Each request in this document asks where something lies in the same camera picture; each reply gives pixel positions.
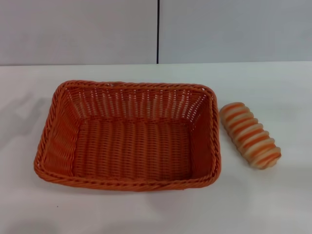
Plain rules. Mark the orange woven rectangular basket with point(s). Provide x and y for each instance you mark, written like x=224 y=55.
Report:
x=136 y=151

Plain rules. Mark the orange striped bread roll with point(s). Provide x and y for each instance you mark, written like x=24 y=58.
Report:
x=252 y=136

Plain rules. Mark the black vertical wall strip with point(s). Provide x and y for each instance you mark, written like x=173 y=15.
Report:
x=157 y=31

